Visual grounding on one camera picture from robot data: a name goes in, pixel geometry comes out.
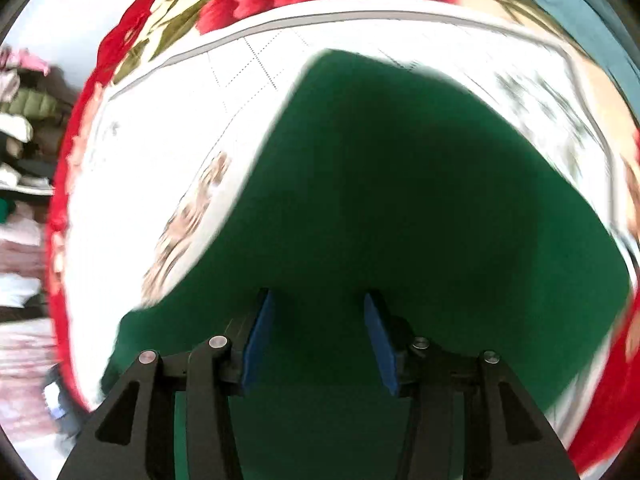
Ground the pink floral curtain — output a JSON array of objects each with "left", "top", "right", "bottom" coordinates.
[{"left": 1, "top": 203, "right": 55, "bottom": 442}]

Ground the green white varsity jacket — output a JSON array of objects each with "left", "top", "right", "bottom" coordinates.
[{"left": 102, "top": 51, "right": 629, "bottom": 479}]

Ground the clothes rack with garments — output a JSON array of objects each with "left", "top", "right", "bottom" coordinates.
[{"left": 1, "top": 44, "right": 75, "bottom": 221}]

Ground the red floral blanket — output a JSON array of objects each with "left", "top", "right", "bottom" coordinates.
[{"left": 47, "top": 0, "right": 639, "bottom": 479}]

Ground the white patterned mat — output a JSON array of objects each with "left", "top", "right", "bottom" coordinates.
[{"left": 64, "top": 0, "right": 634, "bottom": 449}]

